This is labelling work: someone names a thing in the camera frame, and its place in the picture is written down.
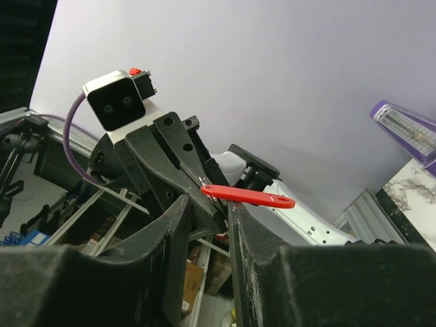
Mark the aluminium frame rail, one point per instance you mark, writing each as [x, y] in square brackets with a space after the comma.
[366, 220]

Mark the purple metronome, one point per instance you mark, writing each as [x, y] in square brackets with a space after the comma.
[413, 132]

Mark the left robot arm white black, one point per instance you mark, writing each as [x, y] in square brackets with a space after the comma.
[236, 168]

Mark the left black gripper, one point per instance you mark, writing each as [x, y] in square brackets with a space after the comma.
[166, 160]

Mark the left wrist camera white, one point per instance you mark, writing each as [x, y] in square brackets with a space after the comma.
[121, 101]

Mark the red key tag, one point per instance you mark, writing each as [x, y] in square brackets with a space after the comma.
[248, 196]

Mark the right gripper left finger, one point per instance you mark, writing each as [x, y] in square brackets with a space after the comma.
[138, 282]

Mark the silver key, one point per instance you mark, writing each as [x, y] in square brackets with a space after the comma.
[203, 181]

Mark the black mounting rail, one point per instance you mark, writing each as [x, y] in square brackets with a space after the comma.
[415, 226]

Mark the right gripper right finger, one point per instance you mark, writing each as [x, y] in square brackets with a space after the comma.
[278, 284]

